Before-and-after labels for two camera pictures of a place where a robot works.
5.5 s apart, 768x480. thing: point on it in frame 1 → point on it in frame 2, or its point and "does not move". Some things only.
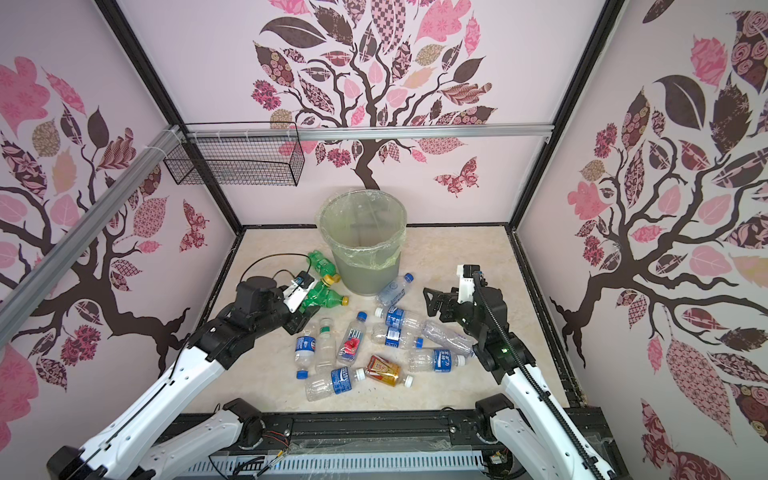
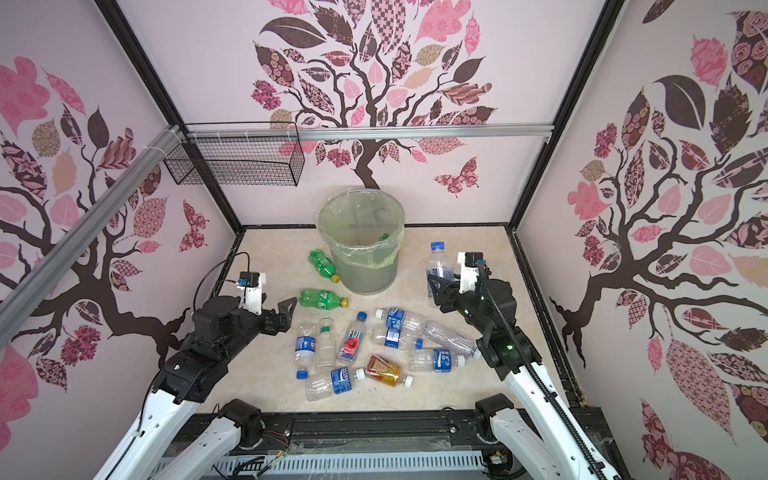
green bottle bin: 323,265 does not move
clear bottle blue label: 396,317 does not move
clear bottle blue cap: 393,290 → 438,264
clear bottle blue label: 305,350 does not move
